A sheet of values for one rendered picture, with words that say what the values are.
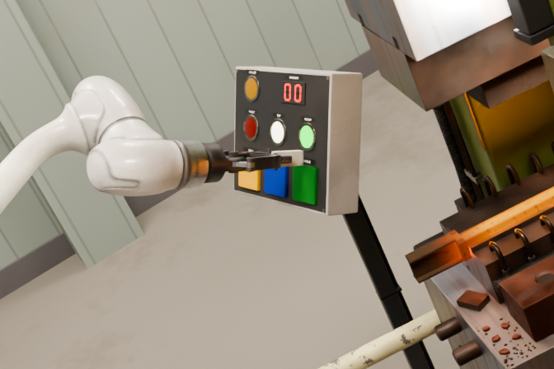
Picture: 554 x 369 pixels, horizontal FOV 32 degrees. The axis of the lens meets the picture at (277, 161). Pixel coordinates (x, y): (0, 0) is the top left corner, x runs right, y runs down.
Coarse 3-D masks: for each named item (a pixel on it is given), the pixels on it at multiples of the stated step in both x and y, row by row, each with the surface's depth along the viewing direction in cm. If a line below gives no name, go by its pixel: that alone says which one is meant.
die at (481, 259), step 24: (552, 168) 169; (504, 192) 169; (528, 192) 164; (456, 216) 169; (480, 216) 164; (528, 216) 156; (552, 216) 155; (504, 240) 155; (528, 240) 152; (552, 240) 152; (480, 264) 154
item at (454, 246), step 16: (544, 192) 159; (512, 208) 158; (528, 208) 156; (480, 224) 158; (496, 224) 156; (448, 240) 156; (464, 240) 156; (480, 240) 156; (416, 256) 156; (432, 256) 156; (448, 256) 157; (464, 256) 156; (416, 272) 157; (432, 272) 157
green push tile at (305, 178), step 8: (296, 168) 198; (304, 168) 195; (312, 168) 193; (296, 176) 198; (304, 176) 196; (312, 176) 193; (296, 184) 198; (304, 184) 196; (312, 184) 193; (296, 192) 198; (304, 192) 196; (312, 192) 194; (296, 200) 199; (304, 200) 196; (312, 200) 194
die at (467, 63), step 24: (504, 24) 138; (384, 48) 146; (456, 48) 137; (480, 48) 138; (504, 48) 139; (528, 48) 140; (384, 72) 154; (408, 72) 138; (432, 72) 138; (456, 72) 139; (480, 72) 139; (504, 72) 140; (408, 96) 146; (432, 96) 139; (456, 96) 140
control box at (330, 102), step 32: (256, 96) 209; (288, 96) 199; (320, 96) 191; (352, 96) 192; (256, 128) 209; (288, 128) 200; (320, 128) 192; (352, 128) 193; (320, 160) 192; (352, 160) 194; (256, 192) 211; (288, 192) 202; (320, 192) 193; (352, 192) 195
